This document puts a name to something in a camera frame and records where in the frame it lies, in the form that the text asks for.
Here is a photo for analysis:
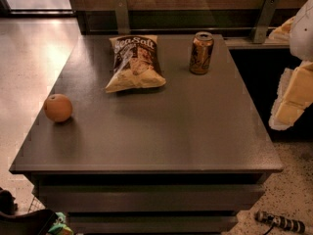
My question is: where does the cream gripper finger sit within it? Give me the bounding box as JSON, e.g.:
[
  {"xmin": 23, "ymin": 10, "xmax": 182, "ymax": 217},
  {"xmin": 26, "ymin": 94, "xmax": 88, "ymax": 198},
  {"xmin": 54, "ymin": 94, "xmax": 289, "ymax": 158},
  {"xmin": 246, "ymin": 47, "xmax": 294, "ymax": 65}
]
[
  {"xmin": 269, "ymin": 17, "xmax": 295, "ymax": 41},
  {"xmin": 269, "ymin": 61, "xmax": 313, "ymax": 130}
]

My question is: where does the orange soda can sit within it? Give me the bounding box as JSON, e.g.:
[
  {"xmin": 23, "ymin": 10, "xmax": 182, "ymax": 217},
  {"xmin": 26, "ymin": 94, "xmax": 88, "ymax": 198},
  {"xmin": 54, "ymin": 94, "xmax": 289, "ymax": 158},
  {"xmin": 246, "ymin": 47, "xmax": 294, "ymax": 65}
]
[{"xmin": 189, "ymin": 31, "xmax": 214, "ymax": 74}]

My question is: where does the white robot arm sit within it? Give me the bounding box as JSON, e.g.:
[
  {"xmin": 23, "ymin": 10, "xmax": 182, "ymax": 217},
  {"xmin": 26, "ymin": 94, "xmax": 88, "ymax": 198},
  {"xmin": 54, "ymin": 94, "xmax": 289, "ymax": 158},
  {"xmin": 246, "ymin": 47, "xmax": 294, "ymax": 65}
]
[{"xmin": 269, "ymin": 0, "xmax": 313, "ymax": 130}]

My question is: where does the black white striped tool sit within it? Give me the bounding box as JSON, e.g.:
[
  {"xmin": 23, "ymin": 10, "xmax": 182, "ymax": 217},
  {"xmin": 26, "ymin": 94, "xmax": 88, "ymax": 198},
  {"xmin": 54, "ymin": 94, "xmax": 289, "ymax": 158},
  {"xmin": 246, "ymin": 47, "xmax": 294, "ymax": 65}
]
[{"xmin": 254, "ymin": 211, "xmax": 313, "ymax": 235}]

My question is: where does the dark cabinet with drawers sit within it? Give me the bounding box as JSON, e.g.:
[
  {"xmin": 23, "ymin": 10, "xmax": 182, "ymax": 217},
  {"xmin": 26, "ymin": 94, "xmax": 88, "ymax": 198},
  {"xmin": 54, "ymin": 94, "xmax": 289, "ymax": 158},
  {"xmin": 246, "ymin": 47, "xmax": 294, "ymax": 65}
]
[{"xmin": 11, "ymin": 35, "xmax": 283, "ymax": 235}]

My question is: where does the sea salt chips bag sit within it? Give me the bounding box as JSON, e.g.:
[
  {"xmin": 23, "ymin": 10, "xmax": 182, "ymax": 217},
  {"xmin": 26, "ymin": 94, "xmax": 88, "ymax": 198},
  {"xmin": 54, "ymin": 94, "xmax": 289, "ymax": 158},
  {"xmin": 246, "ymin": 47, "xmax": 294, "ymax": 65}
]
[{"xmin": 106, "ymin": 35, "xmax": 166, "ymax": 93}]

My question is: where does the orange fruit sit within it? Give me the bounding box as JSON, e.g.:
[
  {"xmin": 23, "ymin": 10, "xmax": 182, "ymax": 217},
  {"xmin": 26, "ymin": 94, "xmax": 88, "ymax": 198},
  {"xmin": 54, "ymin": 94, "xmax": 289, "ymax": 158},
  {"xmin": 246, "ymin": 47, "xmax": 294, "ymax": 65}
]
[{"xmin": 43, "ymin": 94, "xmax": 72, "ymax": 122}]

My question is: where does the green packet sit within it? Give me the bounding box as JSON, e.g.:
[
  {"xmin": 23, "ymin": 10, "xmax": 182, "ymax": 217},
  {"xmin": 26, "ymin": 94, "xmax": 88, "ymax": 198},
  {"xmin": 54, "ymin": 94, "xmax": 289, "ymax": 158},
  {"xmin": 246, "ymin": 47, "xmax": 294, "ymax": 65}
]
[{"xmin": 48, "ymin": 212, "xmax": 74, "ymax": 235}]

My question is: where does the right metal bracket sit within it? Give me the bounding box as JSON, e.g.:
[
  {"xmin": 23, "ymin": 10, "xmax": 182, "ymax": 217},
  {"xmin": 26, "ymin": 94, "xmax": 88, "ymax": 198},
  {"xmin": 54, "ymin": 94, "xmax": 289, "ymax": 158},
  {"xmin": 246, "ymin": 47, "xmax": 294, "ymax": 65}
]
[{"xmin": 251, "ymin": 0, "xmax": 280, "ymax": 44}]

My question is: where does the metal bracket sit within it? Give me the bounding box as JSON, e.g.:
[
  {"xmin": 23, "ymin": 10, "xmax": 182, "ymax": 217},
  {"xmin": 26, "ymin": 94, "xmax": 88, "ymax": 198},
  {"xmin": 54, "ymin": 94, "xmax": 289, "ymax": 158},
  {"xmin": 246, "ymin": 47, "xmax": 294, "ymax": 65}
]
[
  {"xmin": 251, "ymin": 0, "xmax": 280, "ymax": 44},
  {"xmin": 114, "ymin": 0, "xmax": 130, "ymax": 34}
]

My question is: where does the left metal bracket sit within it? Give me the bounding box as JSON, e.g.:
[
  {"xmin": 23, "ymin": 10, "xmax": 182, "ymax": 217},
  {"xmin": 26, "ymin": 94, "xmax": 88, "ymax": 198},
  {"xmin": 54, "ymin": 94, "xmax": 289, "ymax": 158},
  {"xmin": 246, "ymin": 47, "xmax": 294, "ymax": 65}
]
[{"xmin": 114, "ymin": 0, "xmax": 130, "ymax": 34}]

